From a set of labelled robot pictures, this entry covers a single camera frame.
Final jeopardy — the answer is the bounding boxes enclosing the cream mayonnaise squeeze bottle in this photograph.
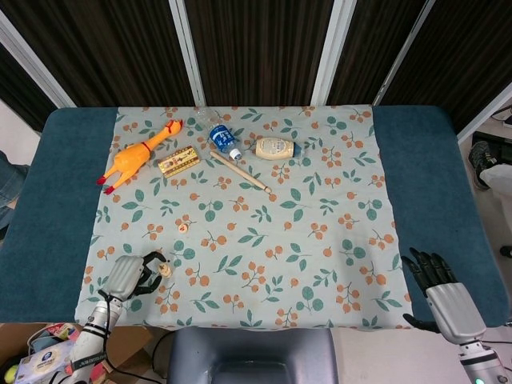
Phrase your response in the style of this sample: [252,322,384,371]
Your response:
[255,136,308,162]

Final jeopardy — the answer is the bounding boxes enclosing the dark folding screen white frames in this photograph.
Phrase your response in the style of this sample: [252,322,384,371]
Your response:
[0,0,512,142]

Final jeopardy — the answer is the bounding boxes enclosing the white wet wipes pack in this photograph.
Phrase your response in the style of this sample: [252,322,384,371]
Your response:
[18,346,76,380]

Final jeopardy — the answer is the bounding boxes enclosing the brown cardboard box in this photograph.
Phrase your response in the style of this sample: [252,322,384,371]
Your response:
[0,322,155,384]

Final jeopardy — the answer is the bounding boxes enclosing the black floor cable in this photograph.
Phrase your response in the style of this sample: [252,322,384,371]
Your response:
[104,330,174,380]

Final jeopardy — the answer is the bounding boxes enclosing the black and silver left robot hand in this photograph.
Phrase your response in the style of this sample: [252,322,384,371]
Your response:
[104,250,167,302]

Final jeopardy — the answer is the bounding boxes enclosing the blue jeans leg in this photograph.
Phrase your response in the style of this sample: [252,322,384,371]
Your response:
[0,150,32,232]

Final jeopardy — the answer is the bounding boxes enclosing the black sneaker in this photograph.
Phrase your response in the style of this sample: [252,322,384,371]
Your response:
[470,139,498,191]

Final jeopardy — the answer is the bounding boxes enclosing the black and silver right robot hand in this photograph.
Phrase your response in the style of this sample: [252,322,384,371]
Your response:
[401,247,487,345]

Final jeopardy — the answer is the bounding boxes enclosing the gold patterned card box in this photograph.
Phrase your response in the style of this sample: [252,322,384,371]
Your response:
[157,146,201,178]

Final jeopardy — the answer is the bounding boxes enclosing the teal table cover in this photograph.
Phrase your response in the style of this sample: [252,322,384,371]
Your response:
[0,104,507,327]

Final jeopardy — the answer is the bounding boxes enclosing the orange rubber chicken toy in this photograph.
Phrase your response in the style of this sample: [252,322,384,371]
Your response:
[95,118,185,196]

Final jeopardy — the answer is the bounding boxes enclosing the tapered wooden stick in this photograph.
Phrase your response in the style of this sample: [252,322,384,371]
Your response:
[210,150,273,196]

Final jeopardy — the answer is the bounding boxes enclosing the clear water bottle blue label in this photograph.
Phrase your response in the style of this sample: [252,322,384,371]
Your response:
[194,106,244,161]

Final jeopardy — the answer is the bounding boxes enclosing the white trouser leg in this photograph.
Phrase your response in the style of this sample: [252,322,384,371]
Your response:
[479,162,512,194]

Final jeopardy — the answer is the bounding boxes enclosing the floral printed tablecloth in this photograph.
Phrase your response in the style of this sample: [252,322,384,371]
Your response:
[74,104,414,331]

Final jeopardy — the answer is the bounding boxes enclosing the grey robot torso housing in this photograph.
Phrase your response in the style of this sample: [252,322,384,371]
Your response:
[166,326,339,384]

